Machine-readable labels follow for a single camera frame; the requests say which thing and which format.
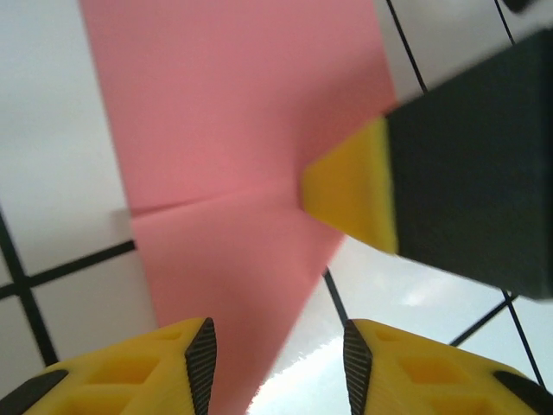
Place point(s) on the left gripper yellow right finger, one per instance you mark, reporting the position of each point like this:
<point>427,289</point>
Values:
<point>432,380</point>

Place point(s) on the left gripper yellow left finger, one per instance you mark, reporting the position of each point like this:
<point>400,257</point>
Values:
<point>129,372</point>

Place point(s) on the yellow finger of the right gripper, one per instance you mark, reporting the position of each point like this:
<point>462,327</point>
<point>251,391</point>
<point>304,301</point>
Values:
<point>453,173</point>

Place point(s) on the pink paper sheet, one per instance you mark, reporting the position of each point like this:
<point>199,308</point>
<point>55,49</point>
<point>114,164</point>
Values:
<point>216,108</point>

